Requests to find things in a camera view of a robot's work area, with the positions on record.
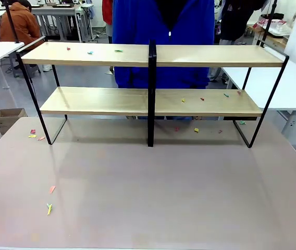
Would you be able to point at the orange paper scrap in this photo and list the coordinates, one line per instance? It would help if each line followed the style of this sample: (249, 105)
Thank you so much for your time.
(52, 189)

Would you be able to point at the person in blue jacket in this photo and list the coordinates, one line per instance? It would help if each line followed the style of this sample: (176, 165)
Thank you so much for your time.
(163, 26)

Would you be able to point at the white sneaker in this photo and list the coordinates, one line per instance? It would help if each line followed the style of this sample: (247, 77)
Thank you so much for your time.
(47, 68)

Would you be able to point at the person in red top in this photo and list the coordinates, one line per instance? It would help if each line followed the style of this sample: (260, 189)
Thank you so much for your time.
(108, 15)

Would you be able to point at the person in black clothes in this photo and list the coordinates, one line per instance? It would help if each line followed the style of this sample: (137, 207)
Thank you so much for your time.
(232, 20)

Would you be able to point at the cardboard box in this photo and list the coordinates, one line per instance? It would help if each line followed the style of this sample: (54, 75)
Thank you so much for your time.
(8, 119)

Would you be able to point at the grey background desk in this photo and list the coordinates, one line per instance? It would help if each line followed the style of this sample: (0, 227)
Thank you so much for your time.
(59, 11)

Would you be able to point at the black stand pole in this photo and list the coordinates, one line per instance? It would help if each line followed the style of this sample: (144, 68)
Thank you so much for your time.
(12, 23)
(268, 23)

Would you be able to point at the wooden table with clutter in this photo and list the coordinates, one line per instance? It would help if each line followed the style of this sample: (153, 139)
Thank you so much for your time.
(275, 28)

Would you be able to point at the person in orange jacket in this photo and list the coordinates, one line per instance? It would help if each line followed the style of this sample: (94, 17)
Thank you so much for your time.
(20, 23)

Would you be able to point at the wooden shelf black metal frame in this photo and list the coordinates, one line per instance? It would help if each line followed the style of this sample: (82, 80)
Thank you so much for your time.
(152, 78)

